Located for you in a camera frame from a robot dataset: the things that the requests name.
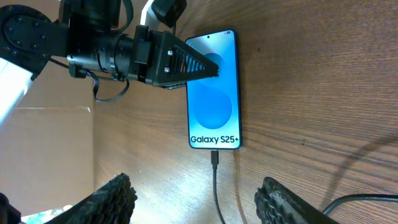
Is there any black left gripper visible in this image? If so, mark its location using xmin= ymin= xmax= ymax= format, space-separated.
xmin=132 ymin=25 xmax=219 ymax=88

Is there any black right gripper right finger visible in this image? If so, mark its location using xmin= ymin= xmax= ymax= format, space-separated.
xmin=254 ymin=177 xmax=338 ymax=224

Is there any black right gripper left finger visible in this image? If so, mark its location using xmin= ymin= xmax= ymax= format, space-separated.
xmin=46 ymin=173 xmax=137 ymax=224

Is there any blue Galaxy smartphone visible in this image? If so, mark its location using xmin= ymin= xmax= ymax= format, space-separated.
xmin=186 ymin=29 xmax=243 ymax=150

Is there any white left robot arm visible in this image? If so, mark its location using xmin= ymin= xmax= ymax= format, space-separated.
xmin=1 ymin=0 xmax=219 ymax=123

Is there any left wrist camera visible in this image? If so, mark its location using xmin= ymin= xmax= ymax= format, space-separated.
xmin=140 ymin=0 xmax=187 ymax=30

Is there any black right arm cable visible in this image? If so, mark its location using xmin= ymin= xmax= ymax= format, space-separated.
xmin=322 ymin=194 xmax=398 ymax=216

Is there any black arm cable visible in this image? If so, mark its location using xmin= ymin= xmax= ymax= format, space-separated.
xmin=322 ymin=194 xmax=398 ymax=216
xmin=49 ymin=0 xmax=134 ymax=103

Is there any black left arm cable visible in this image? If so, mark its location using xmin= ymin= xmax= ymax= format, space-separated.
xmin=49 ymin=0 xmax=134 ymax=103

